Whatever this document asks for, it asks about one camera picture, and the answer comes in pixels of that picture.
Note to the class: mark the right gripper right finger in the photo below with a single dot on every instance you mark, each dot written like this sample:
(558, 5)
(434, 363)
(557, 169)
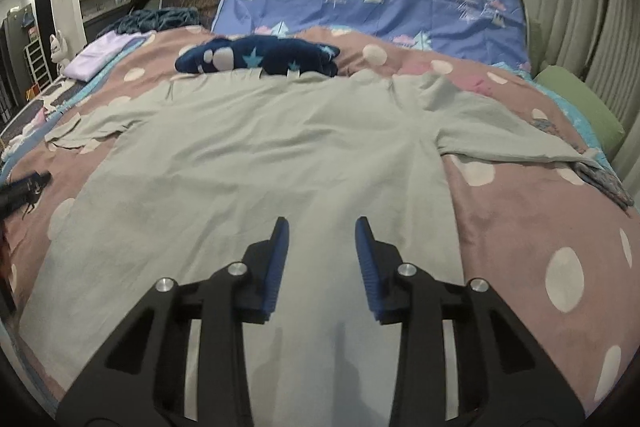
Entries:
(465, 358)

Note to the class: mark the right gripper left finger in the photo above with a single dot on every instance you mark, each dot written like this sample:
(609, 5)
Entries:
(177, 358)

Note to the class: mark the light grey t-shirt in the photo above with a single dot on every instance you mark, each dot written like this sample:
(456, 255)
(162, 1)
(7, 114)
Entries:
(203, 167)

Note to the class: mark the white ladder shelf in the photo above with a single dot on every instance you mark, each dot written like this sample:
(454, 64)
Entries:
(37, 64)

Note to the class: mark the lavender folded cloth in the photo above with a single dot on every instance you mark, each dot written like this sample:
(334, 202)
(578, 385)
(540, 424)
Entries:
(91, 60)

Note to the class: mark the pink polka dot duvet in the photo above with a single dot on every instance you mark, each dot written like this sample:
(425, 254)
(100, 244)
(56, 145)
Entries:
(563, 256)

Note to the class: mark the dark teal knitted blanket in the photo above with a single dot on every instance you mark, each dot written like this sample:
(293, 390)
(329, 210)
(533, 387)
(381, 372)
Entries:
(147, 20)

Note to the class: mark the multicolour knitted cloth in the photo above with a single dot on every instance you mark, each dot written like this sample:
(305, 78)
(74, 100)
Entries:
(605, 182)

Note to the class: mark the green pillow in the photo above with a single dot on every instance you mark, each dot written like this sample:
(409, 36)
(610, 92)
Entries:
(606, 127)

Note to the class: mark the navy star plush blanket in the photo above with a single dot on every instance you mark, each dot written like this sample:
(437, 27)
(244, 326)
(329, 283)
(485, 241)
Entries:
(273, 55)

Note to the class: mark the blue tree pattern pillow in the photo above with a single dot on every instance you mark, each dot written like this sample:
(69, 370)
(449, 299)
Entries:
(487, 31)

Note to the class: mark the grey curtain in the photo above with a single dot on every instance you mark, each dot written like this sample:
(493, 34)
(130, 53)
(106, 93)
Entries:
(598, 41)

